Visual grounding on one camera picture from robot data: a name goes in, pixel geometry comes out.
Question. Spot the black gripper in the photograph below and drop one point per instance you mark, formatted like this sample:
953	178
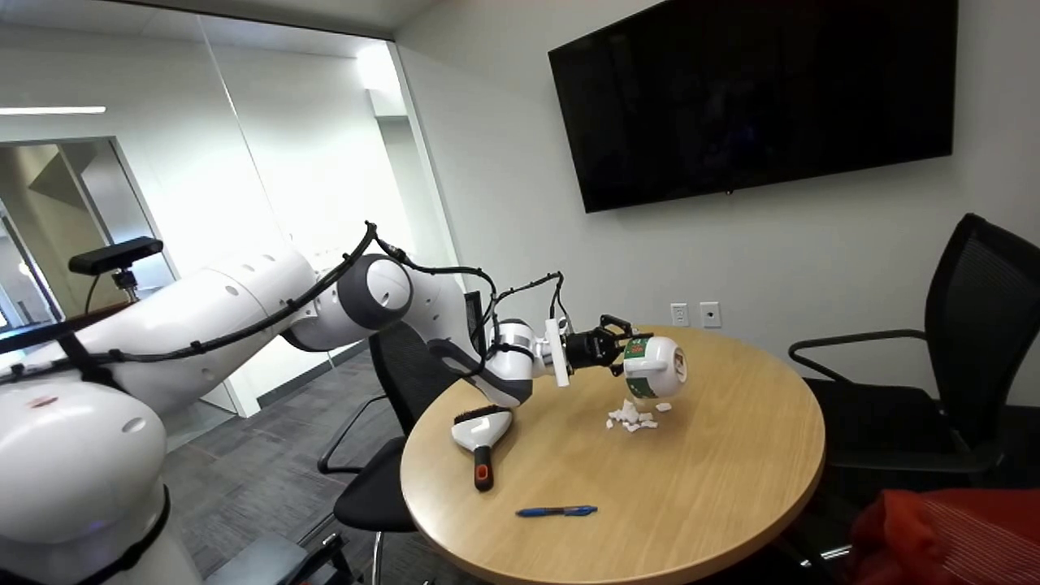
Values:
600	347

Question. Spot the white patterned mug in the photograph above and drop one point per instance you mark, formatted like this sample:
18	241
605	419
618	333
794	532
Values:
653	367

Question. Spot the black office chair left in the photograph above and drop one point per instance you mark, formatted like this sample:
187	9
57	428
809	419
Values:
410	379

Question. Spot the black wall television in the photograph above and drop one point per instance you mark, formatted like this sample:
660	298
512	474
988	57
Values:
719	96

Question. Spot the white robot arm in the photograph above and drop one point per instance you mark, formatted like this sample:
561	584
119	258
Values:
83	441

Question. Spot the black office chair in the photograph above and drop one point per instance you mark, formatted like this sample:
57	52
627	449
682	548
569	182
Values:
980	319
410	379

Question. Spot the white paper pieces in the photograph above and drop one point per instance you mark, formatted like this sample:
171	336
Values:
632	417

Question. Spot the white scraper black handle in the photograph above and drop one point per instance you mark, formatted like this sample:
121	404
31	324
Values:
479	429

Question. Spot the round wooden table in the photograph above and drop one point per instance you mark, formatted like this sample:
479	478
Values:
727	474

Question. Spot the black camera on stand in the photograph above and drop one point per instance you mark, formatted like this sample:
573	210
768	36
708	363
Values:
116	258

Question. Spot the white wall outlet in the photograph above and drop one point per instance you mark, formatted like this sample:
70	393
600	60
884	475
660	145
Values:
708	313

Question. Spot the blue pen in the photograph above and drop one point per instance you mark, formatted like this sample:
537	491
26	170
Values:
558	513

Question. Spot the red bag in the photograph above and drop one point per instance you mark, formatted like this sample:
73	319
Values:
947	539

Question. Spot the black office chair right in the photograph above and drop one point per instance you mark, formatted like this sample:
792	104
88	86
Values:
980	319

